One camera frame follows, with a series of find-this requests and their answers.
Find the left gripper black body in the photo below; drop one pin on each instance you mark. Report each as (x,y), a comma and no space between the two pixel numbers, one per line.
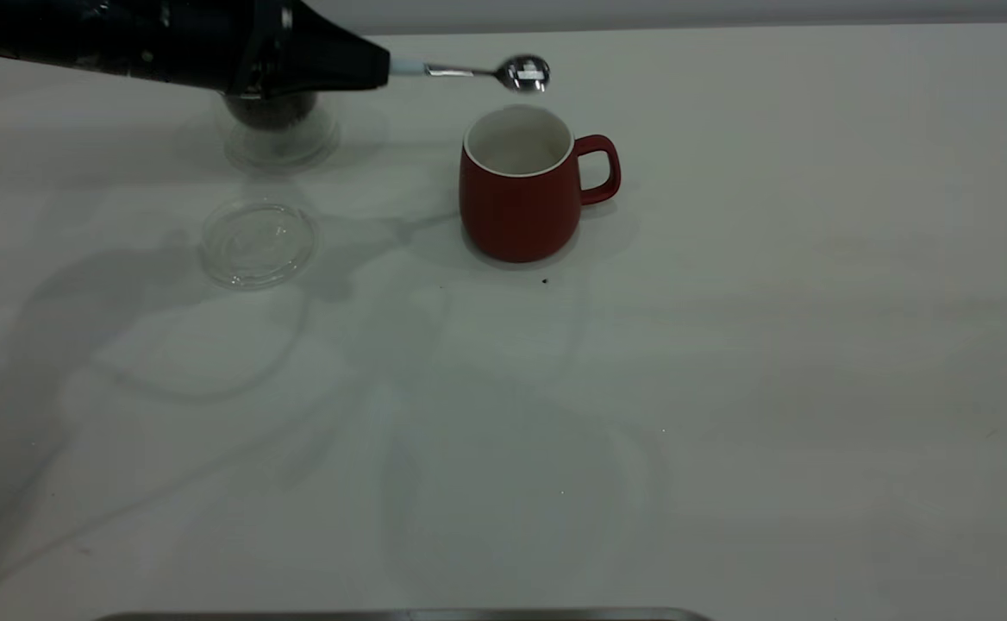
(210,43)

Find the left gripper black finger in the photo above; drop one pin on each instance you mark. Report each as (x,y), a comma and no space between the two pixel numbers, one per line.
(335,47)
(322,79)

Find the red mug with white inside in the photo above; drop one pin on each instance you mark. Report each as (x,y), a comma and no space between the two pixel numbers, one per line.
(516,216)

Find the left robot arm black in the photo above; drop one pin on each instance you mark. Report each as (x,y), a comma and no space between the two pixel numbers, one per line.
(38,34)

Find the dark coffee beans pile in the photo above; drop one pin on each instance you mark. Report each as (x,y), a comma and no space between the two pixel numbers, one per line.
(272,110)

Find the clear glass round lid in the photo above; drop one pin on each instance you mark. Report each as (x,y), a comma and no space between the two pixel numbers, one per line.
(258,246)

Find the clear double-wall glass cup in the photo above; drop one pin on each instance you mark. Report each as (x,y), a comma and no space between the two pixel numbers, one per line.
(284,147)

